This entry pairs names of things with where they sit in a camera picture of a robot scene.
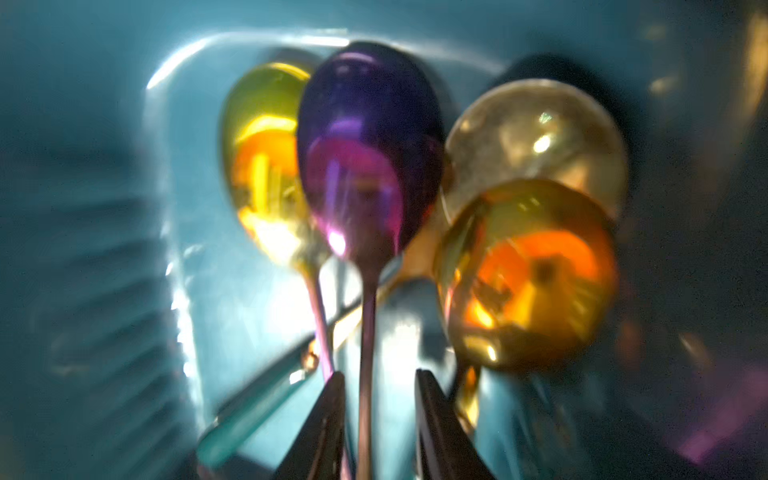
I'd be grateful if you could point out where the rainbow iridescent spoon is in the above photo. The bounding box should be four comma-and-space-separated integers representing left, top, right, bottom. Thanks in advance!
220, 62, 335, 380

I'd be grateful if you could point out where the purple metal spoon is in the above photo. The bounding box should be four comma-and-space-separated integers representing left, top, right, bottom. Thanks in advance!
296, 41, 444, 479

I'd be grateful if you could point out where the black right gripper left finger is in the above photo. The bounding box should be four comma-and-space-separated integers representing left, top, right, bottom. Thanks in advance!
272, 372, 346, 480

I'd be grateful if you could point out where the teal plastic storage box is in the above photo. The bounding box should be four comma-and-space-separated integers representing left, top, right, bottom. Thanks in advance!
1, 1, 767, 479

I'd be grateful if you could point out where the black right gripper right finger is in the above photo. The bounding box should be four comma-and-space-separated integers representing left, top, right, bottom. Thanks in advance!
415, 369, 494, 480

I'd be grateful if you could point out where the gold spoon green handle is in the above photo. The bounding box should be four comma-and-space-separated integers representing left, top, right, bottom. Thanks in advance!
197, 79, 628, 468
432, 180, 619, 401

